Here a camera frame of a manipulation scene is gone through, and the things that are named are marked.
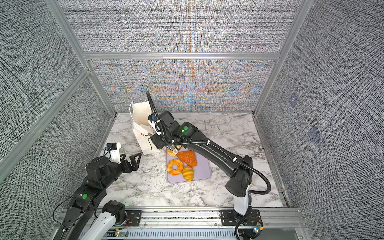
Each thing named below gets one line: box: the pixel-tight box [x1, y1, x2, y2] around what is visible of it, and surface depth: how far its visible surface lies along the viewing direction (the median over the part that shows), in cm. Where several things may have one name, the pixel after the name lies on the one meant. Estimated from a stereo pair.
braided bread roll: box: [167, 149, 177, 157], surface depth 95 cm
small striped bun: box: [182, 165, 194, 182], surface depth 87 cm
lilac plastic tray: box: [166, 146, 212, 184], surface depth 91 cm
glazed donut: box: [166, 158, 185, 176], surface depth 90 cm
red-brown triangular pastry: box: [176, 150, 197, 167], surface depth 92 cm
